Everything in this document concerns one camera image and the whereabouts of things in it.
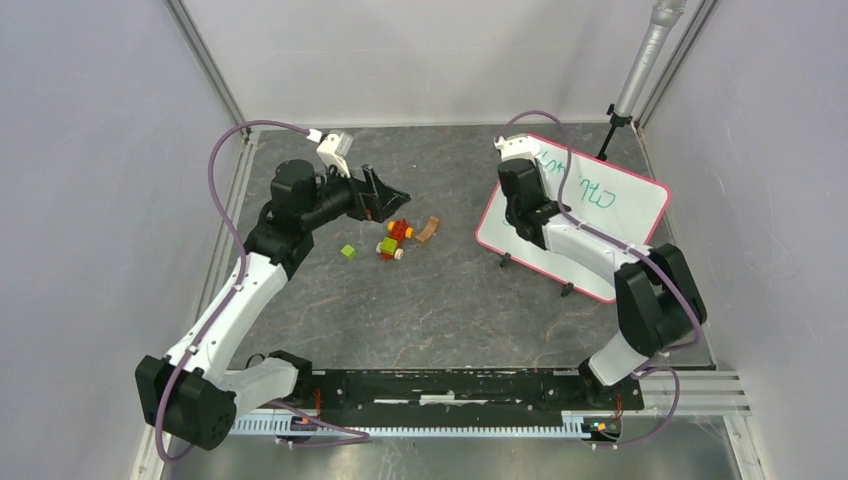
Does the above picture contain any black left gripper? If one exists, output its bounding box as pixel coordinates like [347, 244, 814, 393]
[301, 158, 409, 230]

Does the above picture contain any pink framed whiteboard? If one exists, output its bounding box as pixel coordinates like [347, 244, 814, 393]
[476, 134, 671, 303]

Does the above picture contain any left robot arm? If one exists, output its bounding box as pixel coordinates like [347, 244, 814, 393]
[135, 159, 411, 454]

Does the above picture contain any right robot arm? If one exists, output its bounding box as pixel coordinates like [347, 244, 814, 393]
[498, 159, 707, 408]

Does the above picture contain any red yellow toy block car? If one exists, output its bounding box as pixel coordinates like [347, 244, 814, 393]
[376, 219, 415, 260]

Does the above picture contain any brown curved block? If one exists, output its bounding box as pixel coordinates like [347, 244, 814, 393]
[415, 216, 441, 244]

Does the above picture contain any green cube block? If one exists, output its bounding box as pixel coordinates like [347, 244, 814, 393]
[341, 244, 357, 260]

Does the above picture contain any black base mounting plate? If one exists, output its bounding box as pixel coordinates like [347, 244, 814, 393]
[283, 368, 645, 428]

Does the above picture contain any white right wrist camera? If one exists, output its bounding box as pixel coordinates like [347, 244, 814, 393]
[494, 134, 541, 162]

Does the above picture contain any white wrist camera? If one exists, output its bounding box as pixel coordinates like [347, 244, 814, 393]
[494, 134, 541, 162]
[316, 130, 353, 177]

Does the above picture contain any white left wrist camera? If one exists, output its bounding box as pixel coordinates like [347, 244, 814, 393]
[316, 130, 353, 177]

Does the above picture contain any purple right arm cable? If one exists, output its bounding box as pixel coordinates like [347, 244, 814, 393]
[503, 110, 705, 452]

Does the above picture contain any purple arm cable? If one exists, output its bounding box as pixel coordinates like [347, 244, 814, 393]
[503, 110, 705, 452]
[153, 120, 372, 464]

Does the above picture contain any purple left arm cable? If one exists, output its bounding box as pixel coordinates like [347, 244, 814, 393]
[153, 120, 372, 464]

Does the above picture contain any white slotted cable duct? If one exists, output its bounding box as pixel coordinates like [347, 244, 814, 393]
[230, 411, 622, 440]

